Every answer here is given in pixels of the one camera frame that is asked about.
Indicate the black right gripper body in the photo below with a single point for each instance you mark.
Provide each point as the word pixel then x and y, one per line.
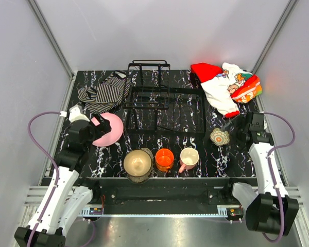
pixel 236 135

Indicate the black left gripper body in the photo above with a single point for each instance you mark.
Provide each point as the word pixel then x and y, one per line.
pixel 93 133

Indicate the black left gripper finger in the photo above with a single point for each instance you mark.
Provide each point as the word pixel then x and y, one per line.
pixel 104 127
pixel 98 120

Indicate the pink ceramic mug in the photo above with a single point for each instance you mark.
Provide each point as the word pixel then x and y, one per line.
pixel 189 158

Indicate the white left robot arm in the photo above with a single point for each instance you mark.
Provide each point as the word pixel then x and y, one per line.
pixel 56 213

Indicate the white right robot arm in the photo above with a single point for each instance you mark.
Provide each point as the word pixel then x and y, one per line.
pixel 269 209

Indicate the flower-shaped patterned dish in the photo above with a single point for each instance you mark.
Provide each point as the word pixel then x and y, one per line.
pixel 220 137

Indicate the black metal dish rack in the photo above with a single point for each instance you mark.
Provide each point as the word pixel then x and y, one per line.
pixel 161 101

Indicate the pink round plate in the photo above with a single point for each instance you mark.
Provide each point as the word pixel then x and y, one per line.
pixel 114 135

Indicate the black white striped cloth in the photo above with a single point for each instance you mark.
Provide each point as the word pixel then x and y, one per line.
pixel 107 95

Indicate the white red cartoon garment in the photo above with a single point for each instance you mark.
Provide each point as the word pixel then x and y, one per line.
pixel 227 85

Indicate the beige speckled bowl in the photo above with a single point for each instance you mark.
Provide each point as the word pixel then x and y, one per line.
pixel 137 163

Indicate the orange plastic cup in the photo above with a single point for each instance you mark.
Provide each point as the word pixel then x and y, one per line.
pixel 164 160

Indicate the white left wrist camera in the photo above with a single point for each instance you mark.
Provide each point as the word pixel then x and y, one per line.
pixel 76 113

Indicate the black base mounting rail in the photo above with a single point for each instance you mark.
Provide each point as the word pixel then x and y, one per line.
pixel 163 196

